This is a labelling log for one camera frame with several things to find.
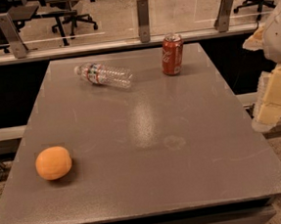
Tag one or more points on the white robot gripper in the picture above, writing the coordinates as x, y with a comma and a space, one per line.
280, 38

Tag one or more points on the orange fruit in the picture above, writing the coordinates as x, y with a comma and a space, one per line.
53, 163

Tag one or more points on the red soda can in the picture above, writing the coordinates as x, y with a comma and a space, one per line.
172, 53

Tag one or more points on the clear plastic water bottle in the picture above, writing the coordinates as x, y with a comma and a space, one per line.
118, 77

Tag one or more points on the right metal bracket post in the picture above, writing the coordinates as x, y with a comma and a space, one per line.
223, 16

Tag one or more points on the metal bracket post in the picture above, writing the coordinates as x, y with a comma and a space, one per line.
11, 34
223, 16
143, 20

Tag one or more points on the middle metal bracket post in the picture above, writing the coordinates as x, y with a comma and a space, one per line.
143, 20

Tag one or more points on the left metal bracket post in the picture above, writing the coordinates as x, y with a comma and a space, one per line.
11, 34

